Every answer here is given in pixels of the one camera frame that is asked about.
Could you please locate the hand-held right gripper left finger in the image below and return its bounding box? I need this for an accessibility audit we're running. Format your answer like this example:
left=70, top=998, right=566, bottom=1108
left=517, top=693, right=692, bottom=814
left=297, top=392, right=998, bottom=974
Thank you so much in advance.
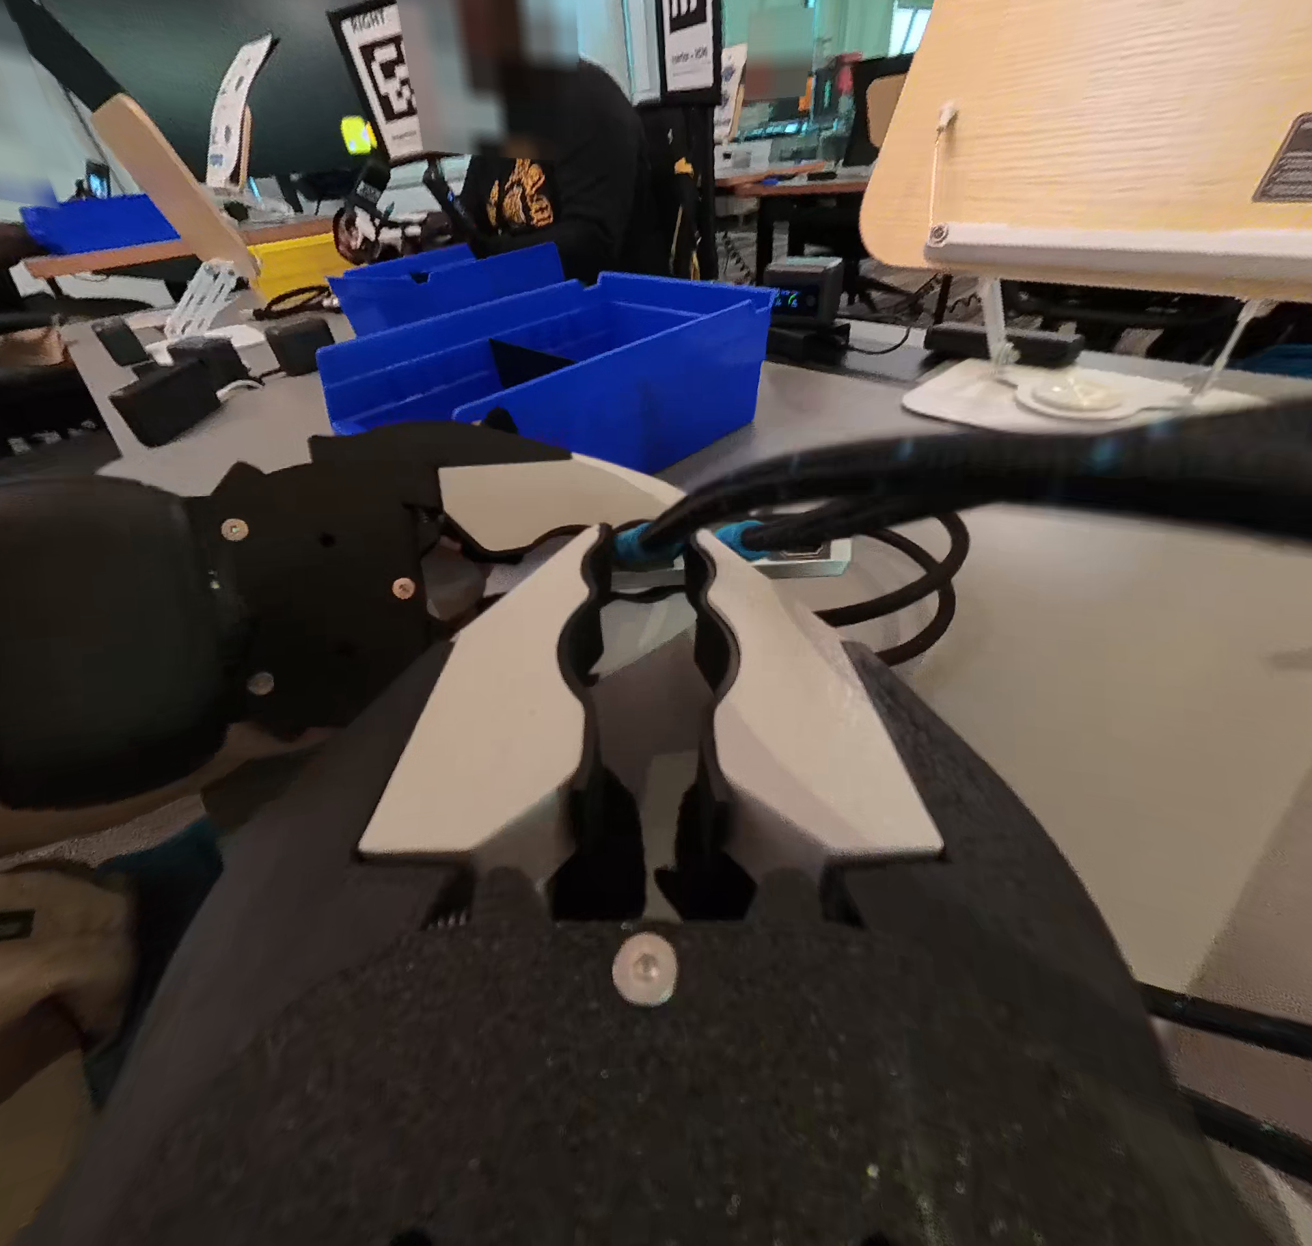
left=356, top=525, right=648, bottom=924

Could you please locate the black framed chair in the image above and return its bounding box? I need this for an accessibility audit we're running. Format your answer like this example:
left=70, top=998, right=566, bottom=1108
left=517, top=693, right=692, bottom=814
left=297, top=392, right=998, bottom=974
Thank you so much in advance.
left=845, top=55, right=915, bottom=170

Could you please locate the black power brick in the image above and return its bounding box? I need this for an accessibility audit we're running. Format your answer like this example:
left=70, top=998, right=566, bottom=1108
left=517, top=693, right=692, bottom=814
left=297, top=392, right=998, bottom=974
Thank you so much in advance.
left=922, top=322, right=1085, bottom=370

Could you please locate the yellow plastic bin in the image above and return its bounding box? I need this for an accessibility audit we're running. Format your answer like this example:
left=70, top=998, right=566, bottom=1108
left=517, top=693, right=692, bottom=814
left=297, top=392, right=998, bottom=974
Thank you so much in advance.
left=248, top=237, right=355, bottom=304

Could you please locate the framed tag poster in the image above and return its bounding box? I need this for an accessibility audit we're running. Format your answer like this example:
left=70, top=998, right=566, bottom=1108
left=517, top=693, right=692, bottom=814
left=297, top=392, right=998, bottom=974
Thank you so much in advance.
left=650, top=0, right=724, bottom=107
left=328, top=0, right=427, bottom=167

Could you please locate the white printed sign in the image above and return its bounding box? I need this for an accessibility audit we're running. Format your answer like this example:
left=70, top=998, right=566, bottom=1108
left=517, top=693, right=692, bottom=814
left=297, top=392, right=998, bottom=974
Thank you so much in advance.
left=205, top=31, right=279, bottom=190

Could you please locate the black yellow-print jacket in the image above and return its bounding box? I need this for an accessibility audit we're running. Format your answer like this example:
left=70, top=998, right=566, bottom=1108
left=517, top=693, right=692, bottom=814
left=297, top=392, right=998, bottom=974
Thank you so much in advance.
left=656, top=103, right=721, bottom=282

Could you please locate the green-plug HDMI cable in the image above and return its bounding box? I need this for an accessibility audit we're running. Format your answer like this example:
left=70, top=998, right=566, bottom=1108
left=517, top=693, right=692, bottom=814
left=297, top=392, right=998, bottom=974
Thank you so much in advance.
left=612, top=396, right=1312, bottom=565
left=1135, top=982, right=1312, bottom=1182
left=717, top=488, right=1027, bottom=558

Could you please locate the wooden laptop stand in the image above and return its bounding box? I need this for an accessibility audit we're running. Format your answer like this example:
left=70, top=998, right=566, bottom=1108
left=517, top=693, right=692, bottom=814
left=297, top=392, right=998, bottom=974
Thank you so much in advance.
left=90, top=93, right=265, bottom=349
left=859, top=0, right=1312, bottom=439

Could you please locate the black bin divider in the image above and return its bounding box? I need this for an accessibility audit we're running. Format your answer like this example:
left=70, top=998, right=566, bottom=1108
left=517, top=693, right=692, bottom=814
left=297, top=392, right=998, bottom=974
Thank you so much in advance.
left=490, top=340, right=575, bottom=388

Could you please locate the black power station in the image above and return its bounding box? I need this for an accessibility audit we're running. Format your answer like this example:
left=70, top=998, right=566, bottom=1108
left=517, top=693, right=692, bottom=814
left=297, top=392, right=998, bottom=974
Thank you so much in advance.
left=764, top=257, right=850, bottom=331

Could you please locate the blue plastic bin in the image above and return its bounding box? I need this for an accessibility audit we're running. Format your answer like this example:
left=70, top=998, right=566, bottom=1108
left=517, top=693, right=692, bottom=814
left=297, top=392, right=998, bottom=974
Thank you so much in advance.
left=19, top=195, right=183, bottom=255
left=315, top=242, right=776, bottom=475

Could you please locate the black HDMI switch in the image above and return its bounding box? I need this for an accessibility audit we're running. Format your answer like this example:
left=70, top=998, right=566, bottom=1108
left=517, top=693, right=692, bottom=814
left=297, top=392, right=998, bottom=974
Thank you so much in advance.
left=605, top=538, right=854, bottom=598

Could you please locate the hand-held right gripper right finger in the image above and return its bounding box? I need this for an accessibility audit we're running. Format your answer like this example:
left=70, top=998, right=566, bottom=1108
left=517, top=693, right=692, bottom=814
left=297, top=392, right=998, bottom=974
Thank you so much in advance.
left=654, top=533, right=944, bottom=924

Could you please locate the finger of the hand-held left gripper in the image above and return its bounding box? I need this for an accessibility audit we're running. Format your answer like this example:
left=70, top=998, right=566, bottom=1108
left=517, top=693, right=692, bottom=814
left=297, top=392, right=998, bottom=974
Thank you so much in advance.
left=425, top=554, right=535, bottom=644
left=436, top=451, right=690, bottom=563

